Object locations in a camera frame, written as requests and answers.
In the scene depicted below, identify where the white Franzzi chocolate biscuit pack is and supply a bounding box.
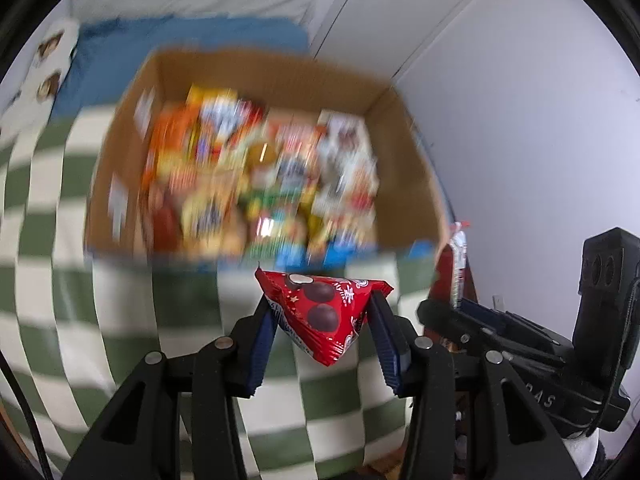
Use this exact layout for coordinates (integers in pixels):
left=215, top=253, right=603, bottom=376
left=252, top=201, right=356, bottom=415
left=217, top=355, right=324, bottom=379
left=318, top=110, right=378, bottom=210

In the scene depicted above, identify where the red white long packet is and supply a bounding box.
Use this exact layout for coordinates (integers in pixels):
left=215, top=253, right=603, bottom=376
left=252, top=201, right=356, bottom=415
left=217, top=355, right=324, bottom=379
left=446, top=221, right=470, bottom=309

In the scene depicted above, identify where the cardboard box with print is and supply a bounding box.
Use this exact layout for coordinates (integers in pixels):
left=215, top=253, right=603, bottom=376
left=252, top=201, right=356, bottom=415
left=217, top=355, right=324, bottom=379
left=84, top=49, right=447, bottom=268

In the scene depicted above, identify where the white closet door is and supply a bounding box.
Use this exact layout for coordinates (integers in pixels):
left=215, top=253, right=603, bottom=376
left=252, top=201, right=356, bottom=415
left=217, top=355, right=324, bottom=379
left=311, top=0, right=470, bottom=79

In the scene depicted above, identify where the red chocolate snack packet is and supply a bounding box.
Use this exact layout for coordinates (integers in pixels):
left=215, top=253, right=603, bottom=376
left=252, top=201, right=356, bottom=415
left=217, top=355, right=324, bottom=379
left=255, top=269, right=393, bottom=366

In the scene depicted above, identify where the blue pillow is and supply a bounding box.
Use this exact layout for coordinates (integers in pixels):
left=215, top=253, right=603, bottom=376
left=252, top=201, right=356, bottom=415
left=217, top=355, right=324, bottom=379
left=49, top=15, right=310, bottom=122

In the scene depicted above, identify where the bear print pillow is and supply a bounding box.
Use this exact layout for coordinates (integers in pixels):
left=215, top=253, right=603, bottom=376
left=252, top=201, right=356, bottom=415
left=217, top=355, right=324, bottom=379
left=1, top=18, right=80, bottom=136

